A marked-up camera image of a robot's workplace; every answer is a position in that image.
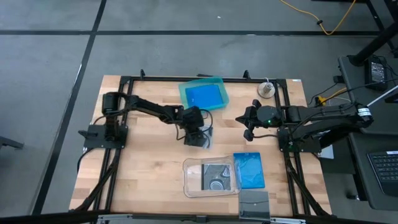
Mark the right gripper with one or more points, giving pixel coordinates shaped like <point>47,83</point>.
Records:
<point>267,116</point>

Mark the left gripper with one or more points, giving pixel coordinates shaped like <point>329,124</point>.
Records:
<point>192,118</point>

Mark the black jewel case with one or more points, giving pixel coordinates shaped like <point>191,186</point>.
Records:
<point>217,177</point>
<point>210,138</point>

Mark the blue jewel case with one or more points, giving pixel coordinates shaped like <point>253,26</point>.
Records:
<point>205,96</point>
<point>250,171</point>

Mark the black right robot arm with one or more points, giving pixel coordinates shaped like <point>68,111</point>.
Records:
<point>326,119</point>

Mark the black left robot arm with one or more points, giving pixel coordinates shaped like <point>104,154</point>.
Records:
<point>149,109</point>

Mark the dark grey jewel case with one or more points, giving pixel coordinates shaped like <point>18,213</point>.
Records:
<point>253,203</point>

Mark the small round white device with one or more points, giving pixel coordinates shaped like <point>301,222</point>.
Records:
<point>266,91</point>

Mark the clear plastic bin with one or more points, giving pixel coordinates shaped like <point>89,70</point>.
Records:
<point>192,186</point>

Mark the teal plastic bin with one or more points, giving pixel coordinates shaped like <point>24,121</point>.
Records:
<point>183,91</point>

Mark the white paper sheet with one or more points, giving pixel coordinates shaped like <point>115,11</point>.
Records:
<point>328,153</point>

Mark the grey desk with adapter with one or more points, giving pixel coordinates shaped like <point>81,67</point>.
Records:
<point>351,87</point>

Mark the grey desk with keyboard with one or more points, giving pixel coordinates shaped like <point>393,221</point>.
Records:
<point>360,174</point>

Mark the white diagonal bar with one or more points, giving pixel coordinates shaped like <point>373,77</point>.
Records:
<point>382,99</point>

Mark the black power adapter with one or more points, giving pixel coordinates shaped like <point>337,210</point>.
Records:
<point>377,73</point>

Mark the black desk leg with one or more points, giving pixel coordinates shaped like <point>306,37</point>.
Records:
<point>373,45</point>

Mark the black keyboard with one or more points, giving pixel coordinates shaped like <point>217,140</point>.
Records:
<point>385,171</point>

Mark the dark chair leg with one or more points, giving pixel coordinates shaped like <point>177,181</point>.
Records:
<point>9,142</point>

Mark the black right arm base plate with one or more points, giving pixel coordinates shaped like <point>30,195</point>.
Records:
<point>284,146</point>

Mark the black metal rig frame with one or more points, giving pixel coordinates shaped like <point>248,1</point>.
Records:
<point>155,79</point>

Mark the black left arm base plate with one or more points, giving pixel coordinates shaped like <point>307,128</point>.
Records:
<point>93,141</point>

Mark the silver aluminium rail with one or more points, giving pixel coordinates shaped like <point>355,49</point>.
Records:
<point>124,216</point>

